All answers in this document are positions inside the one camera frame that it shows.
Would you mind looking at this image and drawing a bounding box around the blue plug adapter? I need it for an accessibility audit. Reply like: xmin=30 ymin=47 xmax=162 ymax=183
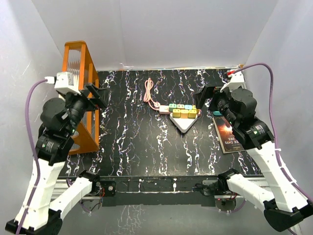
xmin=184 ymin=105 xmax=193 ymax=110

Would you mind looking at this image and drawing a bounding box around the dark book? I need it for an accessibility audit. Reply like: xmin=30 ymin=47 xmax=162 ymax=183
xmin=213 ymin=116 xmax=244 ymax=154

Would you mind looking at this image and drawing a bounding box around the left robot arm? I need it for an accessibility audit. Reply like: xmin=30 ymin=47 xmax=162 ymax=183
xmin=5 ymin=83 xmax=110 ymax=235

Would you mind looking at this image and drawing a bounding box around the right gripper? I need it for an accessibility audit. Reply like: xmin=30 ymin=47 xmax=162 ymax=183
xmin=194 ymin=83 xmax=239 ymax=127

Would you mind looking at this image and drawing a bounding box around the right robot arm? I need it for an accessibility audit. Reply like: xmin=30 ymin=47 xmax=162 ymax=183
xmin=193 ymin=86 xmax=313 ymax=232

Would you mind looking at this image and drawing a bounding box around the pink power cord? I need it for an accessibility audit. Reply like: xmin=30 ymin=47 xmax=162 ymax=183
xmin=143 ymin=77 xmax=161 ymax=111

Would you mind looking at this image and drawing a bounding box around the aluminium frame rail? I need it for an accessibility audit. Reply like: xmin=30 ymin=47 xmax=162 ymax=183
xmin=48 ymin=176 xmax=274 ymax=213

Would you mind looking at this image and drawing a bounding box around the teal triangular power strip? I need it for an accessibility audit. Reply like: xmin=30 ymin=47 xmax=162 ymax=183
xmin=213 ymin=111 xmax=222 ymax=117

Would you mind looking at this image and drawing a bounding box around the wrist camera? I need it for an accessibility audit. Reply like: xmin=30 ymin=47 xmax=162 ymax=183
xmin=54 ymin=71 xmax=80 ymax=94
xmin=220 ymin=69 xmax=245 ymax=93

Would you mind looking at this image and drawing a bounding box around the green plug adapter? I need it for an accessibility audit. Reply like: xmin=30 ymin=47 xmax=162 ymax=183
xmin=169 ymin=103 xmax=177 ymax=112

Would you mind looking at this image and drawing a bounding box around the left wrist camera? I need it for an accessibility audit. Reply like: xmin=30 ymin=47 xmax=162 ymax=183
xmin=54 ymin=71 xmax=80 ymax=94

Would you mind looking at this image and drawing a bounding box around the yellow plug adapter two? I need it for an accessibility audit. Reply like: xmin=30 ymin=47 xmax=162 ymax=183
xmin=180 ymin=109 xmax=189 ymax=118

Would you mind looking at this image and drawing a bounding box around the pink power strip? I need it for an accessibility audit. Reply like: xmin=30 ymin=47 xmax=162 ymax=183
xmin=159 ymin=105 xmax=201 ymax=117

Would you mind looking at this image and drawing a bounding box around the yellow plug adapter three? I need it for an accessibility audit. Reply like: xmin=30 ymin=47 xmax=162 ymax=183
xmin=188 ymin=109 xmax=198 ymax=119

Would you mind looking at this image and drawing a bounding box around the yellow plug adapter one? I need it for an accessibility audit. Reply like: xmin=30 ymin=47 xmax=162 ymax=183
xmin=172 ymin=109 xmax=181 ymax=118

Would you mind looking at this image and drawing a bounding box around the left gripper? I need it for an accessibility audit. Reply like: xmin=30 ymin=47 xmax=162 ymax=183
xmin=62 ymin=82 xmax=110 ymax=135

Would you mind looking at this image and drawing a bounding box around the white triangular power strip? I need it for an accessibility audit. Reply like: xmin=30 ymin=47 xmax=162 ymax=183
xmin=170 ymin=114 xmax=198 ymax=133

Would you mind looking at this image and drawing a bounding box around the orange wooden rack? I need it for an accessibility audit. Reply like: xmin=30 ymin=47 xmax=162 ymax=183
xmin=62 ymin=41 xmax=100 ymax=155

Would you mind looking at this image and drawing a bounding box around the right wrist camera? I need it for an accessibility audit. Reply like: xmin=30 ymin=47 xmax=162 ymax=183
xmin=220 ymin=69 xmax=245 ymax=93

